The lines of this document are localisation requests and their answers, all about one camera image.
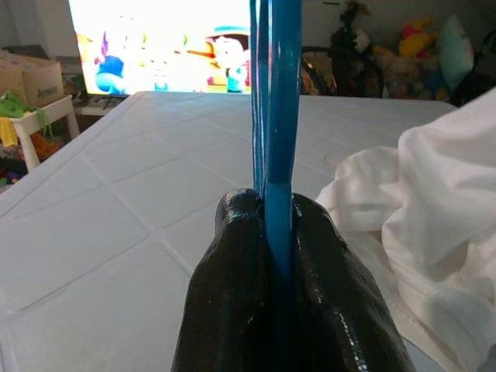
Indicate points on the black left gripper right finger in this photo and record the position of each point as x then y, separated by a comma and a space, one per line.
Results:
341, 294

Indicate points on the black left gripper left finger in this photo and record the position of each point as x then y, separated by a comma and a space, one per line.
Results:
224, 290

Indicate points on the white t-shirt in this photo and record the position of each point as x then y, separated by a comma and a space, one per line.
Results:
445, 193

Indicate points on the blue plastic hanger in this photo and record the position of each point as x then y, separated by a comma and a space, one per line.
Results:
277, 116

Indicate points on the large white folding table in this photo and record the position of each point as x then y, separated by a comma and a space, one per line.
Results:
116, 213

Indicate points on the small white wooden stool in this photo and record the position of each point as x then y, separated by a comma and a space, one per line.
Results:
50, 116

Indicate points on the flat screen television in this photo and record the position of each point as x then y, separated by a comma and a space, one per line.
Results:
155, 46

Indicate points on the yellow plush bear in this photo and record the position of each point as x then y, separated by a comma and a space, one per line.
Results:
416, 38

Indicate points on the pale teal pillow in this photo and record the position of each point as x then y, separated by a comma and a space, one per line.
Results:
457, 50

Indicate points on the brown cardboard box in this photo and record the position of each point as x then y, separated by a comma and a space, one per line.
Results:
38, 81

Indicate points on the green cloth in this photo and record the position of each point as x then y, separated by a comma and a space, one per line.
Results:
15, 104

